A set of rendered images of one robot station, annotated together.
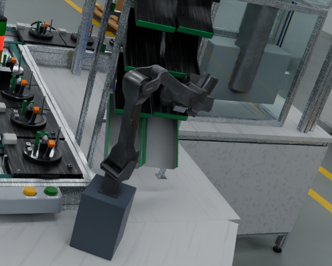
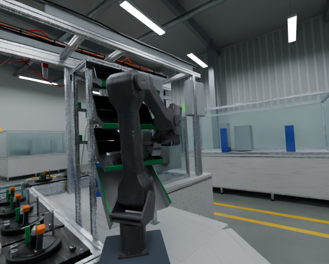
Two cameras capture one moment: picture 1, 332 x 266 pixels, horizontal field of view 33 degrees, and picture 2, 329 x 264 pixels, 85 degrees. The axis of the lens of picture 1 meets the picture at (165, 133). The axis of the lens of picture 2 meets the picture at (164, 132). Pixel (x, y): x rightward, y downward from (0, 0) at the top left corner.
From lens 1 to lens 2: 1.26 m
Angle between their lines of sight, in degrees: 30
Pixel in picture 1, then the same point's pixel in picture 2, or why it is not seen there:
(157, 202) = (167, 243)
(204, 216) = (206, 234)
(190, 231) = (213, 254)
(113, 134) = (109, 197)
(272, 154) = (193, 191)
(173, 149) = (159, 191)
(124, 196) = (156, 246)
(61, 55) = (59, 186)
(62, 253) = not seen: outside the picture
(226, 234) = (235, 240)
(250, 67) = (166, 149)
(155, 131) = not seen: hidden behind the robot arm
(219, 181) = not seen: hidden behind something
